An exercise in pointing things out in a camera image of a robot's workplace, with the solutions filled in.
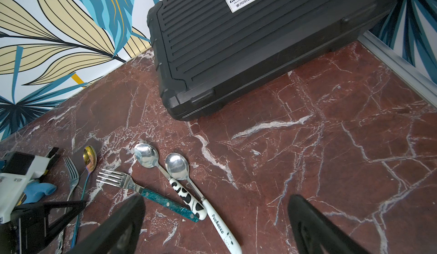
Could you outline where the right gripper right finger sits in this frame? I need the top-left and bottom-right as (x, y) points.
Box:
(287, 194), (368, 254)

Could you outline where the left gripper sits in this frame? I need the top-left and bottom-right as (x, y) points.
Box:
(1, 200), (86, 254)

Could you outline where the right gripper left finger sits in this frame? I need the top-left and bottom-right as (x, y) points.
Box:
(69, 195), (146, 254)

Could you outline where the ornate silver fork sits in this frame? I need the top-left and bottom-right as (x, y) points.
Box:
(55, 157), (79, 254)

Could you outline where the rainbow iridescent spoon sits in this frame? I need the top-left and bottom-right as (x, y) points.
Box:
(71, 145), (97, 248)

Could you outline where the cow pattern handle spoon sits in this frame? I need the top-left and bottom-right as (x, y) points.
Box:
(134, 143), (207, 221)

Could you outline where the black tool case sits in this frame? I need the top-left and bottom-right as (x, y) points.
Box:
(147, 0), (397, 121)

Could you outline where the green handle fork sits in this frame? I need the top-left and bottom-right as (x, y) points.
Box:
(96, 169), (199, 222)

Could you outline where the white Pochacco handle spoon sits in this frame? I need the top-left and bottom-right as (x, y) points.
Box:
(165, 153), (242, 254)

